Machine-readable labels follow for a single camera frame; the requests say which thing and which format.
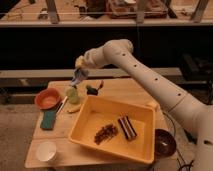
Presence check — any dark brown bowl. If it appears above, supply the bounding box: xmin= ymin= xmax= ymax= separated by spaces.
xmin=155 ymin=129 xmax=176 ymax=158

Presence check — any green sponge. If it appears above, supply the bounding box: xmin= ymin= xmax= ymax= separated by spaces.
xmin=40 ymin=110 xmax=56 ymax=130

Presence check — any blue grey towel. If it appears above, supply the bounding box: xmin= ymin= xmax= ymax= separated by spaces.
xmin=70 ymin=68 xmax=89 ymax=87

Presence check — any striped brown block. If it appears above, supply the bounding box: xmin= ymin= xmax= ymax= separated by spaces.
xmin=118 ymin=116 xmax=137 ymax=141

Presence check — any white paper cup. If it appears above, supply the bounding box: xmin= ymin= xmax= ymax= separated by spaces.
xmin=36 ymin=141 xmax=57 ymax=163

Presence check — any white handled utensil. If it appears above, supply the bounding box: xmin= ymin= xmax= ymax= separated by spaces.
xmin=56 ymin=96 xmax=68 ymax=115

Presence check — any yellow banana toy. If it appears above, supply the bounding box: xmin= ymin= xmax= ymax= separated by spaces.
xmin=67 ymin=104 xmax=81 ymax=114

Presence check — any red bowl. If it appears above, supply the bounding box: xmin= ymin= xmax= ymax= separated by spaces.
xmin=34 ymin=88 xmax=61 ymax=110

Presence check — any green pear toy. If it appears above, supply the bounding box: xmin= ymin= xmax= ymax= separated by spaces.
xmin=66 ymin=87 xmax=79 ymax=104

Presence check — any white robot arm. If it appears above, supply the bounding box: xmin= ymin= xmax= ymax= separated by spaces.
xmin=75 ymin=39 xmax=213 ymax=171

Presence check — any wooden board table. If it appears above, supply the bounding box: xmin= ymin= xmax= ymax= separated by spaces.
xmin=24 ymin=77 xmax=171 ymax=169

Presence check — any brown crumbs pile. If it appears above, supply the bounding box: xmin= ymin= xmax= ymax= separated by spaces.
xmin=94 ymin=124 xmax=118 ymax=145

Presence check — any yellow plastic tray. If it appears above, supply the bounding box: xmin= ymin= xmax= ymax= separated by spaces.
xmin=68 ymin=96 xmax=155 ymax=164

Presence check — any black cable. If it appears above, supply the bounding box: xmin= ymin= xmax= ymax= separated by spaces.
xmin=161 ymin=109 xmax=201 ymax=171

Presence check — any dark green toy vegetable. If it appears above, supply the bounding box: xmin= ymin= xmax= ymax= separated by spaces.
xmin=86 ymin=80 xmax=104 ymax=96

